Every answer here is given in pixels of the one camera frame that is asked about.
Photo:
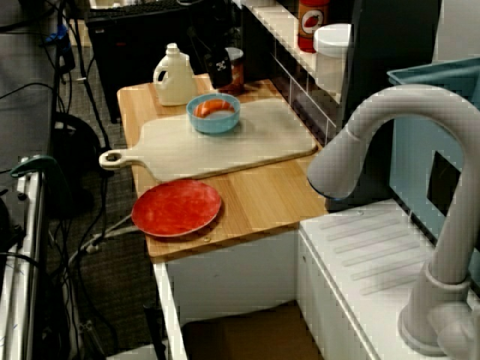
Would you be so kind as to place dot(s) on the white plastic detergent bottle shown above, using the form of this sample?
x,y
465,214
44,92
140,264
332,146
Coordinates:
x,y
174,86

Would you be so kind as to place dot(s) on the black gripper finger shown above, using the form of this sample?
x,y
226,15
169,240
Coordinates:
x,y
220,73

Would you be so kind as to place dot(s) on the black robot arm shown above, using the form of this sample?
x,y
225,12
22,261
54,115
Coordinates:
x,y
215,18

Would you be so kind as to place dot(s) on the pale wooden cutting board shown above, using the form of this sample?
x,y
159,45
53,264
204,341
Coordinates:
x,y
176,150

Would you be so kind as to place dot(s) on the aluminium frame rail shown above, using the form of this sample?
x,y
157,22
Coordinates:
x,y
30,243

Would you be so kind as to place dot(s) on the grey table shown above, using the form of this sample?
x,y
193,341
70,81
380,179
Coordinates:
x,y
22,112

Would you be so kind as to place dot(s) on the brown sauce jar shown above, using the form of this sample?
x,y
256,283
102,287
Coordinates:
x,y
237,80

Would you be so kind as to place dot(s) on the red round plate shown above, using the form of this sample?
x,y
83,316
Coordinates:
x,y
176,210

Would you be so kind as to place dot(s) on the large black box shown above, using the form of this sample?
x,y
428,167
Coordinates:
x,y
142,48

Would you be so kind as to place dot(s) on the white toy kitchen unit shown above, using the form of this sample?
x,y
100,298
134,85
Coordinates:
x,y
232,273

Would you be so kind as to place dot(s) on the white lidded plastic container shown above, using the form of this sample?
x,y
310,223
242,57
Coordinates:
x,y
330,63

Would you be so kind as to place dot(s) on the grey toy faucet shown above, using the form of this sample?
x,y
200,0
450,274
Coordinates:
x,y
450,232

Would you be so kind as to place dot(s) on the salmon nigiri sushi toy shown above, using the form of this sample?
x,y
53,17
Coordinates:
x,y
206,108

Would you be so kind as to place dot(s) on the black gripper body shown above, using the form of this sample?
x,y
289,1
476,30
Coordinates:
x,y
208,43

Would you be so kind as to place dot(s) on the dark upright post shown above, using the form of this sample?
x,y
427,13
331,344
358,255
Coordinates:
x,y
390,45

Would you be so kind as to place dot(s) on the red hot sauce bottle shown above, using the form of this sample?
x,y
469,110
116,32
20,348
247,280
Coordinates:
x,y
309,22

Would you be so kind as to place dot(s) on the teal plastic bin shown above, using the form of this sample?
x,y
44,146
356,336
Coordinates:
x,y
412,150

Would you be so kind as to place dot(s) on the light blue bowl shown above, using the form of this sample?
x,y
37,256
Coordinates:
x,y
213,125

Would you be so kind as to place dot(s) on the tiled backsplash with shelf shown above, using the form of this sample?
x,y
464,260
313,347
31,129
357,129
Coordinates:
x,y
285,30

